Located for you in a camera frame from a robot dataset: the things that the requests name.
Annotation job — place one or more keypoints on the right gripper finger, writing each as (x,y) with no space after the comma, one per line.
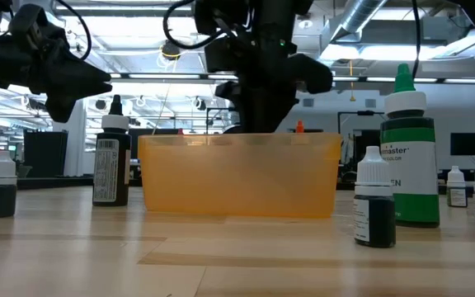
(264,115)
(313,74)

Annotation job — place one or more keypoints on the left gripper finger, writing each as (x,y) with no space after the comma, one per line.
(62,107)
(83,72)

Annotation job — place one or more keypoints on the orange food coloring bottle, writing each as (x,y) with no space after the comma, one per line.
(299,127)

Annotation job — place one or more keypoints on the black food coloring bottle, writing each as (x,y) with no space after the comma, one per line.
(118,185)

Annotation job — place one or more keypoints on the large green food coloring bottle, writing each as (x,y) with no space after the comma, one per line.
(410,173)

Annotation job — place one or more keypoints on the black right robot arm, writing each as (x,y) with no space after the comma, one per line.
(278,16)

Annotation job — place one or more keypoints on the yellow hanging pendant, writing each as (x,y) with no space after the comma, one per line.
(352,98)

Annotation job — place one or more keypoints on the black cabinet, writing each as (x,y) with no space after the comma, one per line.
(45,154)

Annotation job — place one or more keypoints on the orange translucent plastic bin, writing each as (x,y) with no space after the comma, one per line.
(237,177)

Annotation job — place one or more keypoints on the black monitor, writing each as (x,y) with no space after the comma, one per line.
(468,144)

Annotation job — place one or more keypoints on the grey wall vent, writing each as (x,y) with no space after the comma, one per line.
(370,103)
(308,102)

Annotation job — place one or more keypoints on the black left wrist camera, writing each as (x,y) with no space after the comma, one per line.
(33,22)

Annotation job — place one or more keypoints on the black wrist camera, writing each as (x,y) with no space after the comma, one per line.
(223,55)
(33,22)

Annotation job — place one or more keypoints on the black metal frame stand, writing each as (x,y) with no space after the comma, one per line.
(221,109)
(361,112)

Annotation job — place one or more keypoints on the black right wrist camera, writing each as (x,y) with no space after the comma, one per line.
(223,55)

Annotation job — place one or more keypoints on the silver spiral ceiling duct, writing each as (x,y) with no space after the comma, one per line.
(361,16)

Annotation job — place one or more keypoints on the black aluminium table frame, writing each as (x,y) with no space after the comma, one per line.
(56,182)

